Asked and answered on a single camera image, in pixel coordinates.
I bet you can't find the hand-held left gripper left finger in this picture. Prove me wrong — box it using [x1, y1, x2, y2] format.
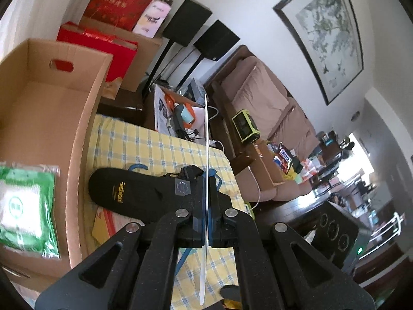
[34, 176, 205, 310]

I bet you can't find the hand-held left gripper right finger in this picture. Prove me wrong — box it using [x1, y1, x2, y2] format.
[208, 176, 377, 310]

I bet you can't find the black strap with buckle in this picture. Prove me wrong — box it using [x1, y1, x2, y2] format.
[163, 165, 205, 181]

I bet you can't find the black shoe insole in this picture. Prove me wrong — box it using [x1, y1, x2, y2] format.
[88, 167, 207, 225]

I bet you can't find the blue plastic hanger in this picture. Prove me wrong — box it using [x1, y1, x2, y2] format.
[127, 163, 223, 285]

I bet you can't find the thin white panel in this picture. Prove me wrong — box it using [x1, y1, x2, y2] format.
[199, 94, 210, 307]

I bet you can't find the round painted fan wooden handle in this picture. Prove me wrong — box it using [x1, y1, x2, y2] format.
[91, 207, 144, 244]

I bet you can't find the large cardboard box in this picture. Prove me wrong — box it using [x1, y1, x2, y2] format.
[0, 38, 114, 293]

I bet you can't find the cardboard snack box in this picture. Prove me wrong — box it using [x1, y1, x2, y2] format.
[253, 140, 310, 186]

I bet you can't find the yellow plaid cloth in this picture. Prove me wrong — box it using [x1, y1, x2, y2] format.
[84, 114, 259, 310]

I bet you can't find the brown chocolate bar pack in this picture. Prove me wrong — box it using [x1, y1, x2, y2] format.
[278, 142, 296, 165]

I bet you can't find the green portable radio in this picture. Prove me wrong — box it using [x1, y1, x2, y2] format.
[232, 110, 260, 143]

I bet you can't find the teal and orange device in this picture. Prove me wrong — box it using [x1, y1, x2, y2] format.
[164, 92, 197, 130]

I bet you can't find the black subwoofer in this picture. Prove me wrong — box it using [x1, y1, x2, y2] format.
[301, 200, 360, 268]

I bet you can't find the box with orange tools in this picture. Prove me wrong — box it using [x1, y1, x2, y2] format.
[154, 84, 210, 136]

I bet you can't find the brown sofa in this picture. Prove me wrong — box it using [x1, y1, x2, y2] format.
[206, 44, 320, 202]

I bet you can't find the grey electronic device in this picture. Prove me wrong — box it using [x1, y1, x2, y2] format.
[189, 79, 206, 99]

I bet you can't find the dark wooden side table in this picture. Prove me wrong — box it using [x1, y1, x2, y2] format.
[97, 87, 146, 125]

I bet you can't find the black speaker stand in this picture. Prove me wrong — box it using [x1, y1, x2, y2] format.
[140, 37, 179, 99]
[174, 50, 205, 88]

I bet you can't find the closed brown cardboard box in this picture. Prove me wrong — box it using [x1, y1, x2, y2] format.
[79, 16, 163, 92]

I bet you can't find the green and white packet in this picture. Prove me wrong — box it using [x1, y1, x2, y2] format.
[0, 165, 61, 260]

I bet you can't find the red gift box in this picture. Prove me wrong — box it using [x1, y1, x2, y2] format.
[56, 21, 139, 83]

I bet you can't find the black speaker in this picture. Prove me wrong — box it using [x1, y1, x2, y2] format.
[162, 0, 213, 47]
[193, 19, 241, 62]

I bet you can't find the pink tissue pack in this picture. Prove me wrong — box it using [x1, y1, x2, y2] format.
[132, 0, 171, 37]

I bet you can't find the framed painting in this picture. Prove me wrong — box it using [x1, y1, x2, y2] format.
[273, 0, 364, 105]

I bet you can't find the red gift bag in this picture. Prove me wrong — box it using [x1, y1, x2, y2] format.
[83, 0, 162, 32]

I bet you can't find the white sheer curtain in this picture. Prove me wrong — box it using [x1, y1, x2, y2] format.
[13, 0, 107, 44]

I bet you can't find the white charging cable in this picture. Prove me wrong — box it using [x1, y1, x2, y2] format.
[248, 167, 263, 208]

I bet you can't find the white metal frame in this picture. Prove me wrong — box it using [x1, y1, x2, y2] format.
[368, 211, 405, 259]

